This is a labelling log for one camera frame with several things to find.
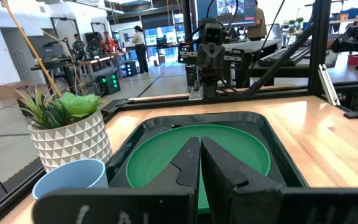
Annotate succulent in white patterned pot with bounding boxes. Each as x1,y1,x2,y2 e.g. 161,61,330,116
6,84,114,174

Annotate silver aluminium bracket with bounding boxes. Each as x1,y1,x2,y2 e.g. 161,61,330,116
318,63,342,107

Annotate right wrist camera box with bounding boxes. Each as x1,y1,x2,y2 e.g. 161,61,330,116
203,22,225,45

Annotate person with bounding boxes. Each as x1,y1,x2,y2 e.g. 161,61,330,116
246,0,268,42
131,25,150,74
72,33,87,62
100,30,118,55

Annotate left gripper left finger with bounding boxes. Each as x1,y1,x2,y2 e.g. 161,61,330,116
109,136,201,192

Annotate black plastic tray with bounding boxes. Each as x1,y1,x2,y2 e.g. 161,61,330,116
104,111,310,191

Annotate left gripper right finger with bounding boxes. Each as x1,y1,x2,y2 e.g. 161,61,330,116
200,136,287,224

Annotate green plastic plate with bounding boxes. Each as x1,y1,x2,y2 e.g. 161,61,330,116
125,123,272,215

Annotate black keyboard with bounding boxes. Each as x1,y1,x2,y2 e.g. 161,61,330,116
257,46,312,67

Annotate blue plastic cup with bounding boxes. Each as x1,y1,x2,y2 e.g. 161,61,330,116
31,157,109,200

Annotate yellow hanging cable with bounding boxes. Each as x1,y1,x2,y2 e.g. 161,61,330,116
0,0,63,98

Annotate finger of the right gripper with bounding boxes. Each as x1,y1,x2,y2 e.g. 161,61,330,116
196,43,211,70
210,43,226,70

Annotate computer monitor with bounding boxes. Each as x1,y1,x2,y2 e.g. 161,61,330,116
195,0,257,27

